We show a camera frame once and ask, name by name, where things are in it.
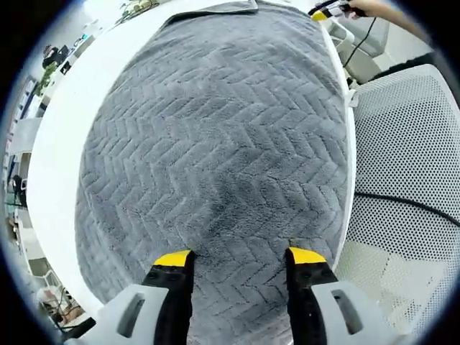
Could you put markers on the grey towel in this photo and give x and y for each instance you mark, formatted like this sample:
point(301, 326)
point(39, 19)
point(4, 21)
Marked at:
point(215, 143)

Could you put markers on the person's right hand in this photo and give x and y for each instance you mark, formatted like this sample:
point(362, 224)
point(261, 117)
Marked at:
point(361, 9)

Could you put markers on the mesh office chair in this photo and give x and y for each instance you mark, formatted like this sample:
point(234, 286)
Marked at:
point(402, 161)

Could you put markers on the small potted plant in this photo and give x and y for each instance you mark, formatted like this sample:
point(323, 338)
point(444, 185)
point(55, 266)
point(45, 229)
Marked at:
point(46, 79)

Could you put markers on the white chair frame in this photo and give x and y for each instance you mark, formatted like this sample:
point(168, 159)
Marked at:
point(359, 46)

